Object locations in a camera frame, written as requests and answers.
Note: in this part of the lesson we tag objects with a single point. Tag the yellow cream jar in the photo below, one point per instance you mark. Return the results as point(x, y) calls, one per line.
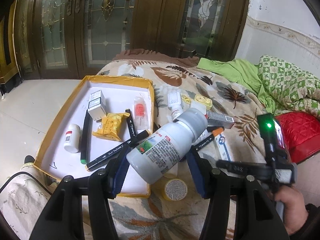
point(175, 190)

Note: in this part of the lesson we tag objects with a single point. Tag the yellow snack packet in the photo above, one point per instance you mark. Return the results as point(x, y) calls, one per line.
point(110, 126)

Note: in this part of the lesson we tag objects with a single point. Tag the green bed sheet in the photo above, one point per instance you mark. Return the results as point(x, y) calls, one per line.
point(244, 73)

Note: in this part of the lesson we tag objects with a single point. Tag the large white medicine bottle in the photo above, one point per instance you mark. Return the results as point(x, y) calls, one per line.
point(162, 150)

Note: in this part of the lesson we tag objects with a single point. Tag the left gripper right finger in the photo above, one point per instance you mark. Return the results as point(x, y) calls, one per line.
point(201, 172)

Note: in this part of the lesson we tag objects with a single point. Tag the silver red small box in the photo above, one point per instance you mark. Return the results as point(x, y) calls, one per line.
point(220, 120)

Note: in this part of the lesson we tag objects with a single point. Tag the black marker green cap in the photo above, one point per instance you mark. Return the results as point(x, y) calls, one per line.
point(85, 138)

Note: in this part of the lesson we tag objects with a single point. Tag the white blue ointment box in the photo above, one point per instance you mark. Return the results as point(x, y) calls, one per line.
point(223, 147)

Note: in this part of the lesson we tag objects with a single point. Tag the yellow taped white tray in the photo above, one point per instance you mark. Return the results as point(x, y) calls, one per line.
point(119, 93)

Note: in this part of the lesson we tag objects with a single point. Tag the green patterned pillow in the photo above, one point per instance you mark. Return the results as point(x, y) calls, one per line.
point(291, 88)

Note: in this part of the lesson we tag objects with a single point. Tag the black shoe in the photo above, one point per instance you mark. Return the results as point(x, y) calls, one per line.
point(29, 159)

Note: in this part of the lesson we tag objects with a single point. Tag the wooden glass wardrobe doors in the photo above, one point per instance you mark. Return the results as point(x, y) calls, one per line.
point(68, 39)

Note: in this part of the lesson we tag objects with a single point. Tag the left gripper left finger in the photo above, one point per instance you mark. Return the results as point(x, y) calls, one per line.
point(117, 173)

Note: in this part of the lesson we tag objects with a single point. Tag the black twin marker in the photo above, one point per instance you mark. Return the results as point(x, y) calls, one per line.
point(103, 159)
point(130, 124)

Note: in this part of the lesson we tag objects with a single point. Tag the leaf pattern beige blanket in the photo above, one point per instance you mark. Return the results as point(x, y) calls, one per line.
point(23, 199)

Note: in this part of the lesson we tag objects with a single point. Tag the red quilted cushion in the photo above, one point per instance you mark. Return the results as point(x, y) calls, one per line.
point(301, 134)

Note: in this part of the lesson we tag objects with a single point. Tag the white nasal spray bottle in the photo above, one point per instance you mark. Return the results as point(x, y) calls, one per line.
point(203, 136)

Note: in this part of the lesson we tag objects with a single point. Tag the black marker blue cap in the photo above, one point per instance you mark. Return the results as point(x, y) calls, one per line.
point(214, 133)

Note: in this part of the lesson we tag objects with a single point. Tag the white square plastic case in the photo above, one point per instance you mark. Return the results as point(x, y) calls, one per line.
point(198, 106)

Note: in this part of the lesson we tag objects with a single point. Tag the small white pill bottle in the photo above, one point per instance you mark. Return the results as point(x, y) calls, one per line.
point(72, 139)

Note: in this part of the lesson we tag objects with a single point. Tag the person right hand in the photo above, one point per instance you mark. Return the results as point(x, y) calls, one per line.
point(295, 214)

